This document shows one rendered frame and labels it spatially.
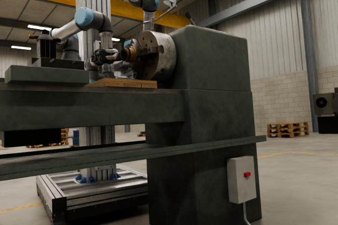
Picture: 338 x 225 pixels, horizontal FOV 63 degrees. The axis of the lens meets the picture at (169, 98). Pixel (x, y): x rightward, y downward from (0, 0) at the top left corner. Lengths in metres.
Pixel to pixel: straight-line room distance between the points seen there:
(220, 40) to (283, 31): 11.24
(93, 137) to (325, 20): 10.97
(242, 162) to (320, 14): 11.02
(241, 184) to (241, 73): 0.73
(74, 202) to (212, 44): 1.37
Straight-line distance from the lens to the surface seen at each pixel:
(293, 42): 12.70
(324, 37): 12.19
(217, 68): 1.77
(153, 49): 1.57
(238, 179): 1.75
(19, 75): 1.17
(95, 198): 2.10
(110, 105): 1.34
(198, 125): 1.60
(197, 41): 1.69
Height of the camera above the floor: 0.69
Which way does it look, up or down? 5 degrees up
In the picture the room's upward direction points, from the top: 3 degrees counter-clockwise
